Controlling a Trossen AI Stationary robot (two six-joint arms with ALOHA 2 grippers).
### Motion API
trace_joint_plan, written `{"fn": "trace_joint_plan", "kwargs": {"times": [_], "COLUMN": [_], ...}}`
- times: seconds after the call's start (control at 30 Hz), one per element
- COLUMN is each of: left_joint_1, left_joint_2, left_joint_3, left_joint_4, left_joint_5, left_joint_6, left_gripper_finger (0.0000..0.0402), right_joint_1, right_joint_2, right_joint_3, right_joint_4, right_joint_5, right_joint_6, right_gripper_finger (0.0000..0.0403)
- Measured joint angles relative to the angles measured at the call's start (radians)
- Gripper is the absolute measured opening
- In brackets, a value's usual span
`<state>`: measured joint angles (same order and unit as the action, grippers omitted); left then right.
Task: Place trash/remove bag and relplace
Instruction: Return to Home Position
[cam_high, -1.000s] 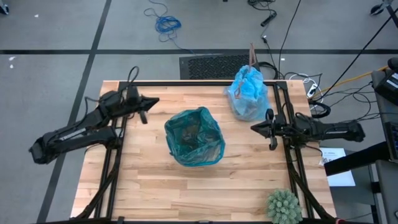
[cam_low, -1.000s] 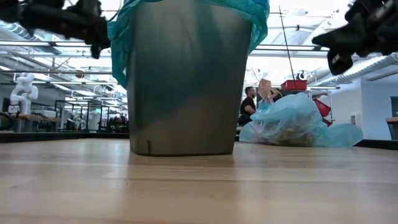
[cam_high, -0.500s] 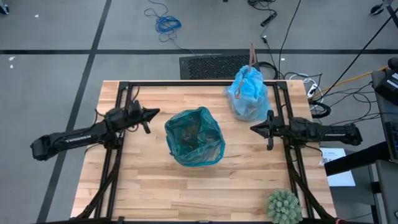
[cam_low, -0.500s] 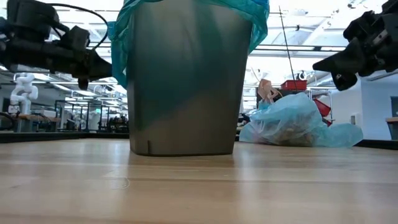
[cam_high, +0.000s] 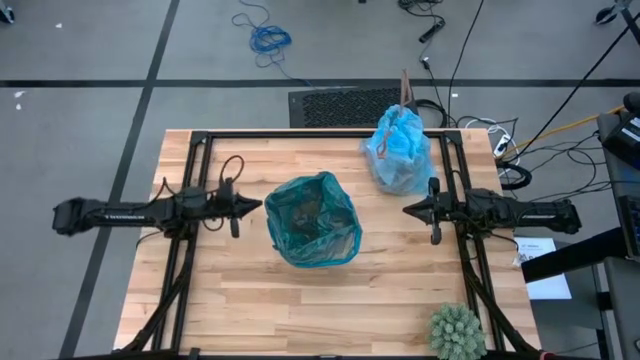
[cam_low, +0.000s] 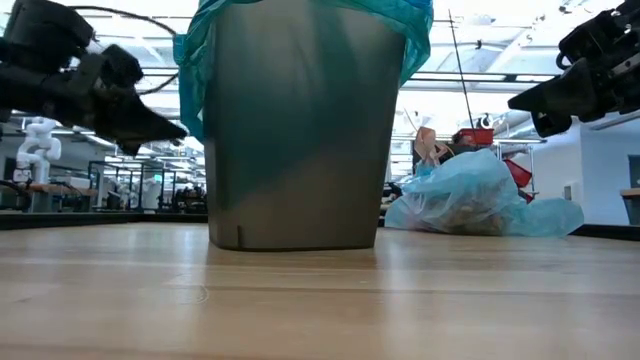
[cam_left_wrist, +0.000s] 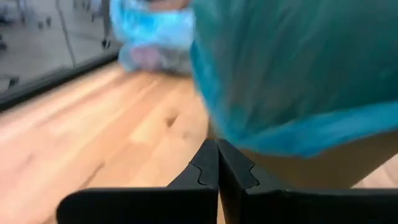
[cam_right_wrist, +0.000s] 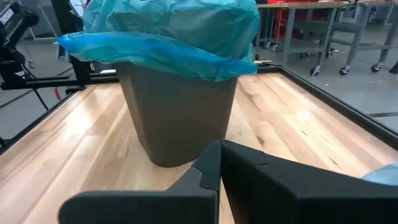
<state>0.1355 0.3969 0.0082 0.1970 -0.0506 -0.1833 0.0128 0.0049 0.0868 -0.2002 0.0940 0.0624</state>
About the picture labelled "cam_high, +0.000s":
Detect black power strip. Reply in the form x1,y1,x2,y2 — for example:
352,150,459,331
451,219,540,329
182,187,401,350
418,17,448,44

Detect white power strip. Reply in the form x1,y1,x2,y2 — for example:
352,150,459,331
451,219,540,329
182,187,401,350
492,132,515,160

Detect teal green trash bag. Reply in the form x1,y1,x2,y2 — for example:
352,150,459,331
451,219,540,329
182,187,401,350
263,170,364,270

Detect green spiky artificial plant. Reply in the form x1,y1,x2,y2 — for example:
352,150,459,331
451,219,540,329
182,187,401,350
428,301,488,360

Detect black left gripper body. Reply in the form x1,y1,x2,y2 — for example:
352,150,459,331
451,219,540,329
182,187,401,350
208,189,239,224

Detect black desk device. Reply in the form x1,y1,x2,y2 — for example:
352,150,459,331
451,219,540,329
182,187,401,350
602,114,640,171

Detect blue coiled cable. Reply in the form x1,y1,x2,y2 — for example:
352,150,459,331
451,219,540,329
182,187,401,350
230,0,294,69

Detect white paper sheet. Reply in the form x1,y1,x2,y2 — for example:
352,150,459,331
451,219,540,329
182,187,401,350
513,236,574,301

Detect light blue trash bag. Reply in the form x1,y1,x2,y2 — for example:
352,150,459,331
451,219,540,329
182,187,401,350
359,103,438,198

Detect black padded bar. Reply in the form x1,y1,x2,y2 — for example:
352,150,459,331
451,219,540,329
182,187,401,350
521,227,630,285

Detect black tripod foot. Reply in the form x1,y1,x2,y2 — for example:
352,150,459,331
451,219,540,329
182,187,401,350
594,0,640,26

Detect yellow extension cable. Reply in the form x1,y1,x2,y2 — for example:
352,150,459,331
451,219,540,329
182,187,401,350
504,103,627,157

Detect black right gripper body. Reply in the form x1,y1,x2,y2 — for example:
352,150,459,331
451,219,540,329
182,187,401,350
438,189,471,226

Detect grey side desk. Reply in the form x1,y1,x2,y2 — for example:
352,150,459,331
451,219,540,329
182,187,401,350
597,92,640,360

